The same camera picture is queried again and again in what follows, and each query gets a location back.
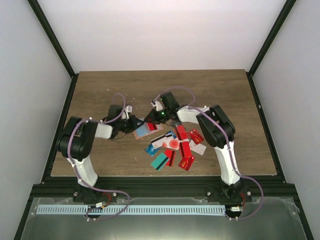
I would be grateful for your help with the blue card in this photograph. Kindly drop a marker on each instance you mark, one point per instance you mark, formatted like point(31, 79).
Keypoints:
point(151, 150)

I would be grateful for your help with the pink card holder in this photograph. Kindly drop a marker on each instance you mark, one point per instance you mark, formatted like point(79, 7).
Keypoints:
point(142, 131)

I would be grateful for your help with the red VIP card right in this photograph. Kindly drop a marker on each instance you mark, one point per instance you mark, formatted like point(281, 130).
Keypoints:
point(195, 136)

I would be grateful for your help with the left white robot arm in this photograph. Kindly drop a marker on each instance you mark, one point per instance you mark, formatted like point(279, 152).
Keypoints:
point(76, 140)

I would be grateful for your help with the red card black stripe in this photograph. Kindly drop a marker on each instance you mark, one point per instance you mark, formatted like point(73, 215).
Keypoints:
point(151, 127)
point(171, 155)

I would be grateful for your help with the red vip card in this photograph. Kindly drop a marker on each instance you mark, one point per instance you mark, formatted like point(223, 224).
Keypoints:
point(186, 162)
point(195, 136)

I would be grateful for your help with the white card right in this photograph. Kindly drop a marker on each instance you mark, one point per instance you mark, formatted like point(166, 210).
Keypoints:
point(197, 148)

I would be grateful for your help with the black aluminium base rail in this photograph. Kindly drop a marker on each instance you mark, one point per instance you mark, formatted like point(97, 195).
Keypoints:
point(158, 186)

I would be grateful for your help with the black frame post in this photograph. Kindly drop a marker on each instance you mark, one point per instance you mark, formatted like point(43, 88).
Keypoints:
point(40, 15)
point(277, 25)

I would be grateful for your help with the left black frame post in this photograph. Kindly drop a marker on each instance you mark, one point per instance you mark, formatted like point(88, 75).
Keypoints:
point(40, 15)

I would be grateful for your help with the white card centre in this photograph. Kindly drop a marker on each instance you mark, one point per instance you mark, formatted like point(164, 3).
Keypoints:
point(171, 143)

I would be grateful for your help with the teal card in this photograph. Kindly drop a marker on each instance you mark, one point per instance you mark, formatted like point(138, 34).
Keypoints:
point(159, 161)

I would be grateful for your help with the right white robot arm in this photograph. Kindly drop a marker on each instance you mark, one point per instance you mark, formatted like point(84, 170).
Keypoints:
point(217, 130)

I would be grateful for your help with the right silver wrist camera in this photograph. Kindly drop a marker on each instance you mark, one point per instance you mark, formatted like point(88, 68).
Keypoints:
point(156, 105)

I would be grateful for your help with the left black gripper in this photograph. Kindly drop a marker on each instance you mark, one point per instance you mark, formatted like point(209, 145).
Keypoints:
point(134, 125)

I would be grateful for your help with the light blue slotted cable duct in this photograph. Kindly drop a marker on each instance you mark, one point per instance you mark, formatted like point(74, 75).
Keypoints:
point(206, 210)

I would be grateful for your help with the red card upper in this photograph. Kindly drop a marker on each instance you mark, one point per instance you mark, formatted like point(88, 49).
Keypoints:
point(183, 139)

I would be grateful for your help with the right black frame post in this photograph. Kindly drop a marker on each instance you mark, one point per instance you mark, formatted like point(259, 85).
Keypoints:
point(277, 25)

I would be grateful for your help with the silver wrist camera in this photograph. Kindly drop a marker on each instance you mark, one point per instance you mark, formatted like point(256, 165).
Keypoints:
point(156, 105)
point(126, 112)

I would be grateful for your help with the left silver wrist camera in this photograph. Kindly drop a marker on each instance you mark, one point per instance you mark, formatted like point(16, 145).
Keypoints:
point(126, 112)

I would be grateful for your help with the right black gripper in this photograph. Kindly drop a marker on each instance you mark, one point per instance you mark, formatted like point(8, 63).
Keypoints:
point(154, 117)

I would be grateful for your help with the white card black stripe upper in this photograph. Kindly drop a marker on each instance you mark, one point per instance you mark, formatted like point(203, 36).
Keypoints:
point(158, 142)

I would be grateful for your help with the red VIP card front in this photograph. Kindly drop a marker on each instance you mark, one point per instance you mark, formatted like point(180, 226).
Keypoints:
point(186, 162)

